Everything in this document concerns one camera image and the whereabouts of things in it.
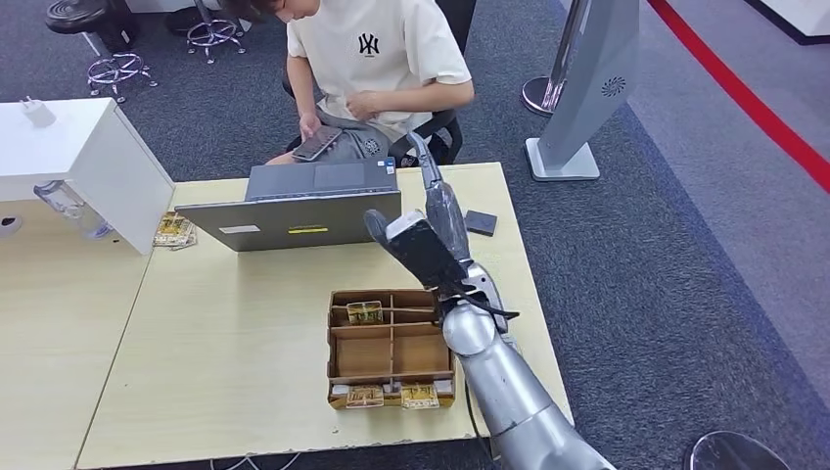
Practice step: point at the grey laptop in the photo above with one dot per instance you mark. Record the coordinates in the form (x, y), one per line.
(292, 224)

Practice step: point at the black card reader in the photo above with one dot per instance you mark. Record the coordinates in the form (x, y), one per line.
(483, 224)

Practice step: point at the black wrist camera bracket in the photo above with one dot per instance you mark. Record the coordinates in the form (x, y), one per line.
(425, 259)

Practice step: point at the round black stool seat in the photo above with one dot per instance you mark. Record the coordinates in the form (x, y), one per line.
(736, 454)

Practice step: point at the white desk shelf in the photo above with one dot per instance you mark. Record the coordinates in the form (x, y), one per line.
(97, 169)

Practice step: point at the red barrier strip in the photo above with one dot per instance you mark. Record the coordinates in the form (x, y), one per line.
(746, 97)

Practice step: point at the person's left forearm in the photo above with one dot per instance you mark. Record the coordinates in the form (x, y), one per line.
(428, 100)

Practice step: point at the wooden compartment organizer box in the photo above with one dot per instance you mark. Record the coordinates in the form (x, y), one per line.
(363, 353)

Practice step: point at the person's left hand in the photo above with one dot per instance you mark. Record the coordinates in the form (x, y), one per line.
(365, 107)

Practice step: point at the black seat chrome stool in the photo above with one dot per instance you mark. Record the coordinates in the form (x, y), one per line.
(74, 14)

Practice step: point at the white cabinet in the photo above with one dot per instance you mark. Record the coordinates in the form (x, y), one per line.
(162, 5)

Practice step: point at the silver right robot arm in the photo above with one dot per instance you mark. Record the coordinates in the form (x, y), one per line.
(512, 402)

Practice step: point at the black office chair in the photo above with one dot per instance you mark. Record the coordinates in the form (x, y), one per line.
(454, 26)

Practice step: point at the dark smartphone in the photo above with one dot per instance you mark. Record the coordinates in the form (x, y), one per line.
(316, 144)

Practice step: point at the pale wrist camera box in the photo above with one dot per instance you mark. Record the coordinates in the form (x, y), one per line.
(405, 224)

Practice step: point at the white blank card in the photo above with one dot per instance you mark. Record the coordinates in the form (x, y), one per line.
(340, 390)
(443, 387)

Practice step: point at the chrome stanchion post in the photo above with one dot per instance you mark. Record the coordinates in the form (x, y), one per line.
(535, 97)

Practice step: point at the white charger plug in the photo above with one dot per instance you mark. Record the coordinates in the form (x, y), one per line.
(39, 112)

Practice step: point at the person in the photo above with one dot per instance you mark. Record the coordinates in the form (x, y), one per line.
(382, 71)

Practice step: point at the autumn picture key card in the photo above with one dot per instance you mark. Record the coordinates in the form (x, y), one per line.
(419, 397)
(365, 313)
(364, 397)

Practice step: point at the clear plastic bottle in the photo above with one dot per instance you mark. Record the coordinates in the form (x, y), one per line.
(70, 207)

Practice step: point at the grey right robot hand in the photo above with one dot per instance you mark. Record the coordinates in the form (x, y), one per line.
(451, 214)

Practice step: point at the white counter black base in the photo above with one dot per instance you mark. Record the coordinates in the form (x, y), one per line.
(797, 16)

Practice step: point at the person's right hand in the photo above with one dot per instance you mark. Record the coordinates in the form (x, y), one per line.
(310, 126)

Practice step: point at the person's right forearm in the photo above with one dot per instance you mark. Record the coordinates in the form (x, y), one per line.
(301, 87)

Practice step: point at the grey kiosk stand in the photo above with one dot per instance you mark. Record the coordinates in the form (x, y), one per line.
(596, 78)

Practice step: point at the chrome stool base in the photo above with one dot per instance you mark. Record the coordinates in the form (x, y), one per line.
(214, 32)

